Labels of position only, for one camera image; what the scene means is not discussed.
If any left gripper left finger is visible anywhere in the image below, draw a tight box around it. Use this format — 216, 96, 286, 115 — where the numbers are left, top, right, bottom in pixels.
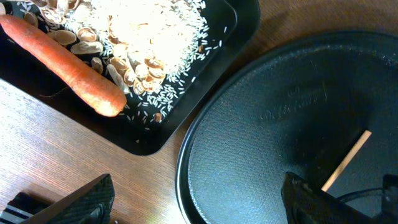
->
22, 174, 115, 224

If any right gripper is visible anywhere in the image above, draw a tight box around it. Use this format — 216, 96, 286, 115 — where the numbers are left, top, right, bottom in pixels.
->
381, 174, 397, 223

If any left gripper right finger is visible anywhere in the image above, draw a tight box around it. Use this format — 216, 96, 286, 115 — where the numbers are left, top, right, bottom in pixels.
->
281, 172, 373, 224

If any wooden chopstick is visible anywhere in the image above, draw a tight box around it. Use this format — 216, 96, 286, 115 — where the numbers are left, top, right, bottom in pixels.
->
322, 130, 372, 192

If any orange carrot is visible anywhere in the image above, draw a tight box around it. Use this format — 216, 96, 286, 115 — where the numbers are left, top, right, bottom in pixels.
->
1, 14, 127, 117

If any round black tray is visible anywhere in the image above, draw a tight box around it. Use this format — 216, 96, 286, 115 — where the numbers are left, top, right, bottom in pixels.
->
175, 31, 397, 223

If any black rectangular tray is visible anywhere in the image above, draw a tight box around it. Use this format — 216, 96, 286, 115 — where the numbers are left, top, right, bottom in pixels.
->
1, 0, 261, 156

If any rice and shells pile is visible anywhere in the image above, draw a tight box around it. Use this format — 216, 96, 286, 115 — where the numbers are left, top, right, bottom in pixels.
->
0, 0, 229, 124

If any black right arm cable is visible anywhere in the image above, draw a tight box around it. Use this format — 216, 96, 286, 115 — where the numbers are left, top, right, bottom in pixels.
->
337, 186, 385, 202

